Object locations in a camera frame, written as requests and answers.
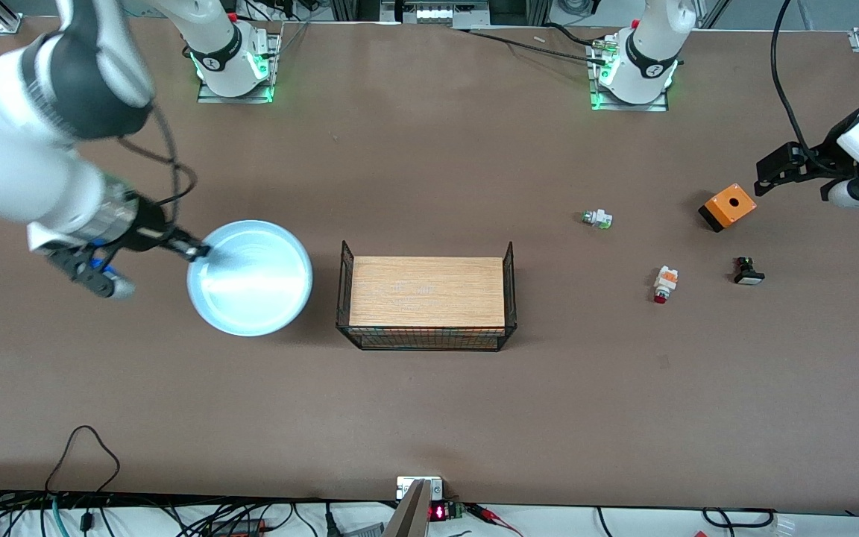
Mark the black button with white cap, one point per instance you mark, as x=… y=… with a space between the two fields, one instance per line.
x=747 y=274

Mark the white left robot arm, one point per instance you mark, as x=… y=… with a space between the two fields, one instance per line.
x=653 y=45

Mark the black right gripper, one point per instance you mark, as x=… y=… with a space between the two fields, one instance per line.
x=148 y=221

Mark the red push button switch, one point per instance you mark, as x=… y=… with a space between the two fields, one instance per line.
x=665 y=282

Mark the silver aluminium frame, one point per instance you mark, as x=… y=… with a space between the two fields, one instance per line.
x=437 y=13

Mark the green push button switch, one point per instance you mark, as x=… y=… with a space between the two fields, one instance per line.
x=598 y=218

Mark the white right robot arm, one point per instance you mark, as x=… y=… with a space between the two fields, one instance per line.
x=12 y=156

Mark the orange button enclosure box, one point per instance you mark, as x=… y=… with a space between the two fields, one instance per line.
x=731 y=203

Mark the light blue round plate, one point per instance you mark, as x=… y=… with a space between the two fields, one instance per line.
x=250 y=283

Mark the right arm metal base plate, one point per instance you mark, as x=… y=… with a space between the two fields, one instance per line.
x=209 y=97

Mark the red led display module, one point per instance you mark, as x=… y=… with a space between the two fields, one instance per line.
x=441 y=512

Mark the white mount bracket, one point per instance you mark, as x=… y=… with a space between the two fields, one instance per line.
x=402 y=486

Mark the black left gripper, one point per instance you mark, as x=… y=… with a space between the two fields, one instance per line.
x=825 y=157

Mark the silver camera mount pole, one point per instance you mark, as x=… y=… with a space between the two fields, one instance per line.
x=408 y=514

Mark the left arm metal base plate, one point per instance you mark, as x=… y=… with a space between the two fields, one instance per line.
x=623 y=107

